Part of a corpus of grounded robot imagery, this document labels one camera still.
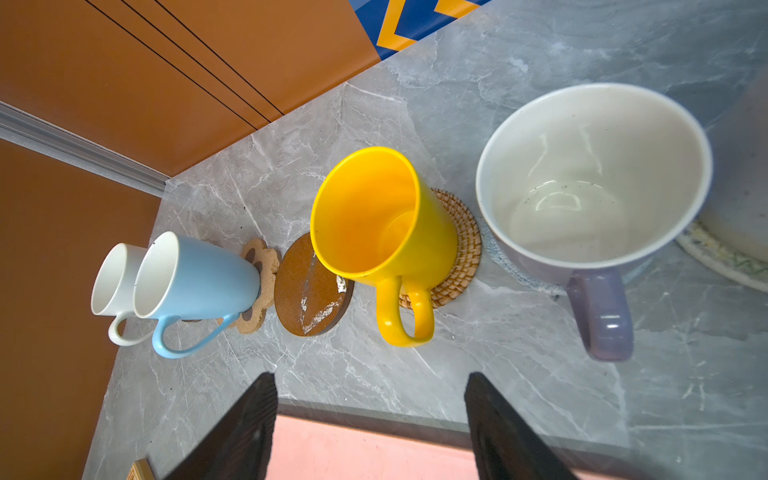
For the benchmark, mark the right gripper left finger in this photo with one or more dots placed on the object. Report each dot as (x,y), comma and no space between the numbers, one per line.
(240,444)

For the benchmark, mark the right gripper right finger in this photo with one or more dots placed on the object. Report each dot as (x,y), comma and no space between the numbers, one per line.
(504,445)

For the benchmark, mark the glossy dark brown coaster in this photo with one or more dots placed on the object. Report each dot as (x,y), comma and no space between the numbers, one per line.
(309,299)

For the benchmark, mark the blue grey woven coaster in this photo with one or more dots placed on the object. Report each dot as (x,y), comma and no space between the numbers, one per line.
(498,252)

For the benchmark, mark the light blue mug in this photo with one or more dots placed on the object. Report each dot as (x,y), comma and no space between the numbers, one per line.
(183,278)

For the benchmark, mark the paw print cork coaster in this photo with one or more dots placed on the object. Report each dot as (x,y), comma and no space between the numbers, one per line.
(266,260)

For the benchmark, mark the cream mug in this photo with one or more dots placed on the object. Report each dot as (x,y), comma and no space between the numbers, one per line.
(112,293)

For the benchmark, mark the woven rattan coaster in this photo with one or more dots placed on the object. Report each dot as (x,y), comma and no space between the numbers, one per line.
(465,252)

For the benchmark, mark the yellow mug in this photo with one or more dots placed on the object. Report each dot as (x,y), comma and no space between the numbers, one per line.
(340,228)

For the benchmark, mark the purple mug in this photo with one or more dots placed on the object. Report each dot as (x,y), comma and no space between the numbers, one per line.
(587,182)

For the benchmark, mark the white zigzag woven coaster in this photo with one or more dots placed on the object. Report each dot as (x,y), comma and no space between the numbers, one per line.
(698,242)

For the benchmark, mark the white mug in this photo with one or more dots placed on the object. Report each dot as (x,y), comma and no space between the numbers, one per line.
(735,211)

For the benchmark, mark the pink tray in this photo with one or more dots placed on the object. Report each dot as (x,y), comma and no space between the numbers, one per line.
(304,449)

